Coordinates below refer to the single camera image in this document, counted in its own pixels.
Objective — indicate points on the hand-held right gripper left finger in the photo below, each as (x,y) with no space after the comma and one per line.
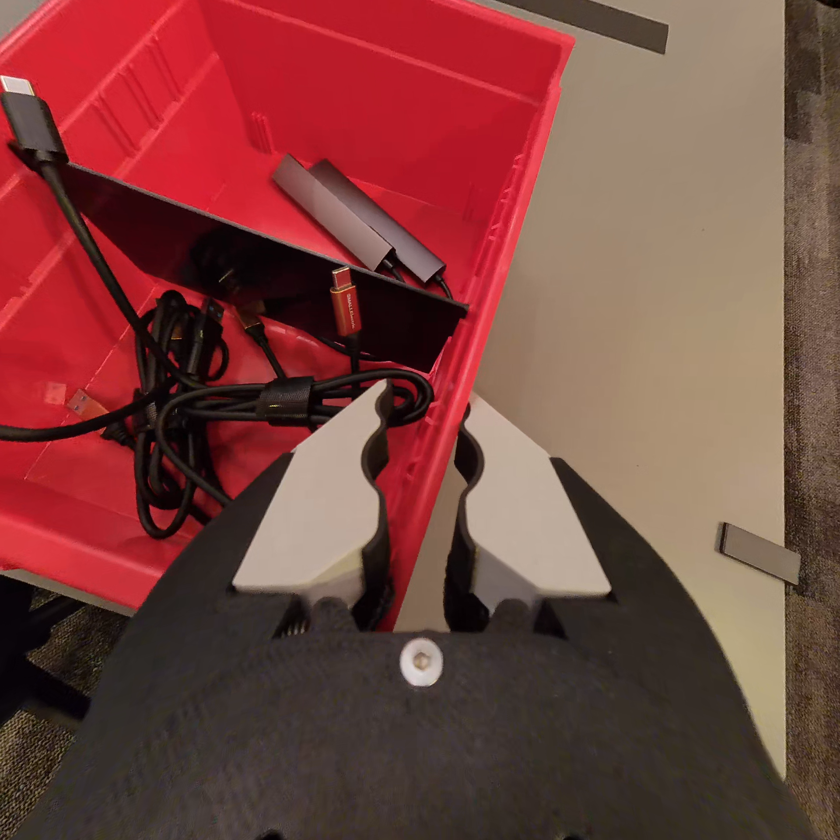
(308,512)

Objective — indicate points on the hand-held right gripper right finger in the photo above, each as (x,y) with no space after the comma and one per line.
(531,518)

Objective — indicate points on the dark grey usb hub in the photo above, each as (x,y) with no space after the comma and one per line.
(394,229)

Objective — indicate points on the red plastic bin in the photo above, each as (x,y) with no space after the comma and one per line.
(394,98)

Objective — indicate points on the black armrest office chair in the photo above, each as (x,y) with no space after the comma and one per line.
(39,656)

